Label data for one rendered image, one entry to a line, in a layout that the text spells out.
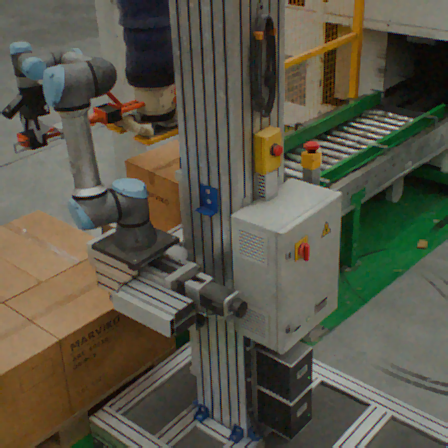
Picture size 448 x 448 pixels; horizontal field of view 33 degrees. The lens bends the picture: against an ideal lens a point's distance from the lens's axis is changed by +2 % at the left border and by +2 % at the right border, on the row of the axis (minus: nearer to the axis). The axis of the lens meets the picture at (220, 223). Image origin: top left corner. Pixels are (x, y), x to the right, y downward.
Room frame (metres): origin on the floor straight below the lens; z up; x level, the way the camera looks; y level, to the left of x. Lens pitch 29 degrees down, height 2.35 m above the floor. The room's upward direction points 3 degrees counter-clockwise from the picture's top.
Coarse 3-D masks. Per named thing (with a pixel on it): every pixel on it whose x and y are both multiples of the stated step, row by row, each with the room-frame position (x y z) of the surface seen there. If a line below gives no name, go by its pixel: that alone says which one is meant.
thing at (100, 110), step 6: (108, 102) 2.94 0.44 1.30; (96, 108) 2.88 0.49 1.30; (102, 108) 2.91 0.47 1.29; (108, 108) 2.90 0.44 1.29; (114, 108) 2.90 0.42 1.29; (120, 108) 2.88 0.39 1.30; (102, 114) 2.84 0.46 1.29; (108, 114) 2.83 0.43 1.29; (114, 114) 2.85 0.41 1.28; (120, 114) 2.88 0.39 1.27; (108, 120) 2.84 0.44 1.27; (114, 120) 2.85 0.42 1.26
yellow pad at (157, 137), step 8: (160, 128) 2.93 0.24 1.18; (168, 128) 2.97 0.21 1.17; (176, 128) 2.97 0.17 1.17; (136, 136) 2.90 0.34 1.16; (144, 136) 2.89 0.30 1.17; (152, 136) 2.89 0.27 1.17; (160, 136) 2.89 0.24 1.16; (168, 136) 2.92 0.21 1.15; (144, 144) 2.86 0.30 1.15; (152, 144) 2.85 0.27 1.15
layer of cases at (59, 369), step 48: (0, 240) 3.16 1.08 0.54; (48, 240) 3.14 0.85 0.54; (0, 288) 2.73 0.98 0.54; (48, 288) 2.71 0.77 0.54; (96, 288) 2.69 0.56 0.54; (0, 336) 2.39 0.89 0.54; (48, 336) 2.37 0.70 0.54; (96, 336) 2.47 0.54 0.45; (144, 336) 2.65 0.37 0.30; (0, 384) 2.16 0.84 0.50; (48, 384) 2.29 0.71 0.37; (96, 384) 2.45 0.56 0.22; (0, 432) 2.13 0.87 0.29
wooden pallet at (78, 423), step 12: (156, 360) 2.69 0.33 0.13; (144, 372) 2.73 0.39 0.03; (120, 384) 2.53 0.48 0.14; (132, 384) 2.66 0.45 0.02; (108, 396) 2.59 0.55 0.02; (84, 408) 2.39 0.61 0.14; (96, 408) 2.52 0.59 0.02; (72, 420) 2.34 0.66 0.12; (84, 420) 2.38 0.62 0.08; (48, 432) 2.27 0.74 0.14; (60, 432) 2.30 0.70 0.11; (72, 432) 2.34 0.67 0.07; (84, 432) 2.38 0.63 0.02; (36, 444) 2.22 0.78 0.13; (48, 444) 2.32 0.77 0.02; (60, 444) 2.30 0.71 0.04; (72, 444) 2.33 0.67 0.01
